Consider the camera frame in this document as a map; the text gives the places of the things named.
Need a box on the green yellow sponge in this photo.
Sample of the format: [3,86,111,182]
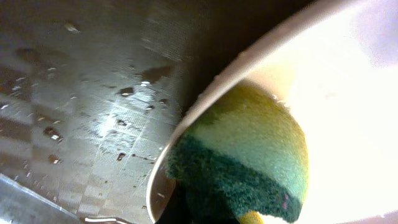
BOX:
[160,82,308,223]

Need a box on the white plate top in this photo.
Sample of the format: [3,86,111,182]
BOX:
[145,0,398,224]

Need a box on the brown serving tray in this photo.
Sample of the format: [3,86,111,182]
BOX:
[1,0,308,223]

